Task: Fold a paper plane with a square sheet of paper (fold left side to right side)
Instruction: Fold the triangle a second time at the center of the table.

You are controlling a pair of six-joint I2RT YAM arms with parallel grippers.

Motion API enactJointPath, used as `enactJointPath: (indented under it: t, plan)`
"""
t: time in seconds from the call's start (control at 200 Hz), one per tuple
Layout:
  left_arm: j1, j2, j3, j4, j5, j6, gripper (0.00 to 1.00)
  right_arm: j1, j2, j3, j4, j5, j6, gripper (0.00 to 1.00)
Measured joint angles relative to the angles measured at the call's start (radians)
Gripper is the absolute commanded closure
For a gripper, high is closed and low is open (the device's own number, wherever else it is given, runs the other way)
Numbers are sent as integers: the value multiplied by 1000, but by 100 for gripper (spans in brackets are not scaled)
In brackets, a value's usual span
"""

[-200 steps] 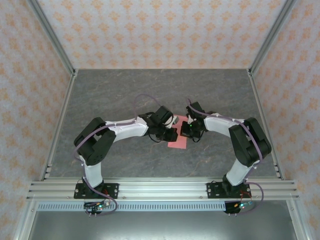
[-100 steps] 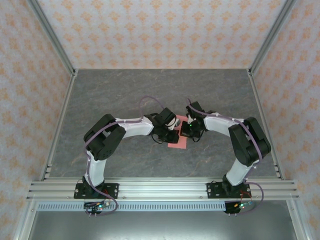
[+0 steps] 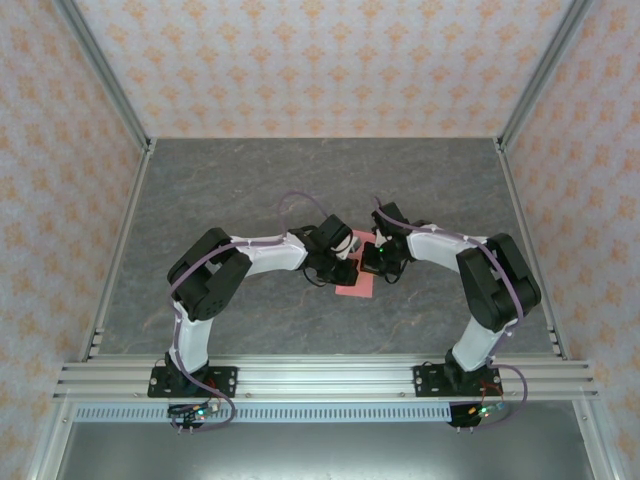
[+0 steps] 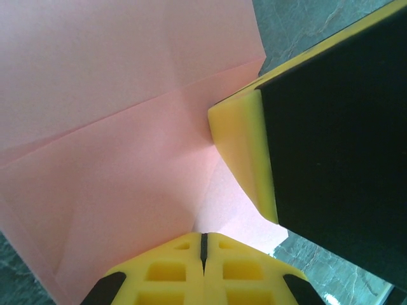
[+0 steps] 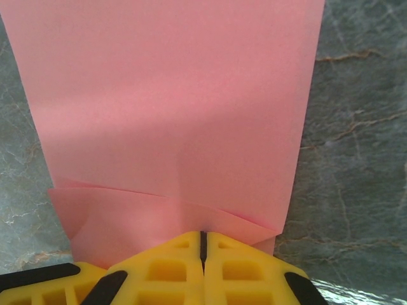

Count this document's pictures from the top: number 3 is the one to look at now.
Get pink paper sheet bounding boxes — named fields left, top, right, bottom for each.
left=333, top=228, right=375, bottom=299

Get grey metal sheet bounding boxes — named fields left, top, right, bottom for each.
left=54, top=422, right=590, bottom=480

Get controller board with lights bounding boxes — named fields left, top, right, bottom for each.
left=452, top=402, right=506, bottom=420
left=167, top=399, right=221, bottom=421

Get aluminium table side rail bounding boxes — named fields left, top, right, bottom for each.
left=78, top=139, right=157, bottom=362
left=492, top=137, right=571, bottom=362

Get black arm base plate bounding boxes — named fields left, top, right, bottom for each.
left=146, top=365, right=239, bottom=400
left=412, top=363, right=504, bottom=400

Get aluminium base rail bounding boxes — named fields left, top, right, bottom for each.
left=52, top=353, right=600, bottom=402

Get slotted grey cable duct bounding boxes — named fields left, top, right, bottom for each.
left=73, top=405, right=506, bottom=424

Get aluminium frame corner post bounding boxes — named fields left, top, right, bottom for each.
left=52, top=0, right=155, bottom=154
left=494, top=0, right=596, bottom=154

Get aluminium frame leg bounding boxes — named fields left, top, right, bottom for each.
left=24, top=399, right=76, bottom=480
left=572, top=399, right=619, bottom=480

